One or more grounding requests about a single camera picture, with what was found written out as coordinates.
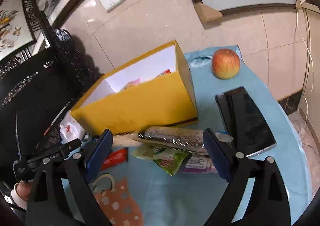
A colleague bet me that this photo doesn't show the bread pack orange label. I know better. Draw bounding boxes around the bread pack orange label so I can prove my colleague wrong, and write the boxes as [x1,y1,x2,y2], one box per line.
[112,133,142,147]

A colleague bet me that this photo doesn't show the person's left hand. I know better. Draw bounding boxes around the person's left hand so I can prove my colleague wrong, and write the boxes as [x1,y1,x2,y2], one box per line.
[15,180,32,202]

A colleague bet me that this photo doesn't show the white plastic bag red print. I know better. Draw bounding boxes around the white plastic bag red print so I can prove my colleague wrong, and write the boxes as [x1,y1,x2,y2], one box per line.
[60,111,86,144]

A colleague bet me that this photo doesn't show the black smartphone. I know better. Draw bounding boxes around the black smartphone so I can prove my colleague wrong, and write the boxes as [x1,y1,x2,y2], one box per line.
[215,86,277,157]

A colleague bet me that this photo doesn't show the dark carved wooden chair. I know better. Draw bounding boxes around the dark carved wooden chair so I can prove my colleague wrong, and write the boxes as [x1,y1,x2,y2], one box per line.
[1,29,101,185]

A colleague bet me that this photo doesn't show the red snack bar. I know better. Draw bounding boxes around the red snack bar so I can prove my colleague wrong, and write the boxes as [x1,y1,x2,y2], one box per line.
[100,148,128,171]

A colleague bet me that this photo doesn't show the purple white snack packet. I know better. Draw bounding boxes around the purple white snack packet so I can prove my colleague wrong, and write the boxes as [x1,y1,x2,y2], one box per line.
[182,153,217,173]

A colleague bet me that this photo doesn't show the silver wrapped cracker roll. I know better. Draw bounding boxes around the silver wrapped cracker roll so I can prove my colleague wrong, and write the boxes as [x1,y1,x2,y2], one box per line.
[137,125,234,151]

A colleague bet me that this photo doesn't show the green snack packet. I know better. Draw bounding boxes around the green snack packet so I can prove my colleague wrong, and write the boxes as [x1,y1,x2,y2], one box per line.
[132,144,191,176]

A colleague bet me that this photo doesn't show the pink bread snack pack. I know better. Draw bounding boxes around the pink bread snack pack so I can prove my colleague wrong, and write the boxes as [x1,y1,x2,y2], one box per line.
[121,79,140,91]

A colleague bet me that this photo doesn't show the bird flower framed painting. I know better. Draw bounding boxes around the bird flower framed painting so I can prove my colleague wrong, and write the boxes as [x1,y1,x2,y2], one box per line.
[1,0,36,59]

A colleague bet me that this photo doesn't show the red apple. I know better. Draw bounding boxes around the red apple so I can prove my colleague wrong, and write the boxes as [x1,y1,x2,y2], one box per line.
[212,49,240,80]

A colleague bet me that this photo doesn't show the yellow cardboard box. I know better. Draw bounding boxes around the yellow cardboard box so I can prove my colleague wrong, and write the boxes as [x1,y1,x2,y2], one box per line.
[71,40,198,136]

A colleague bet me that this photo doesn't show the red snack bag in box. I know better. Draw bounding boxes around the red snack bag in box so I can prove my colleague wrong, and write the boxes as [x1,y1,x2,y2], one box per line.
[156,69,171,78]

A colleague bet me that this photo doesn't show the white power cable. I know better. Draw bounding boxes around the white power cable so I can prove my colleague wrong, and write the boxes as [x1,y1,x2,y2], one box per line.
[294,0,315,137]

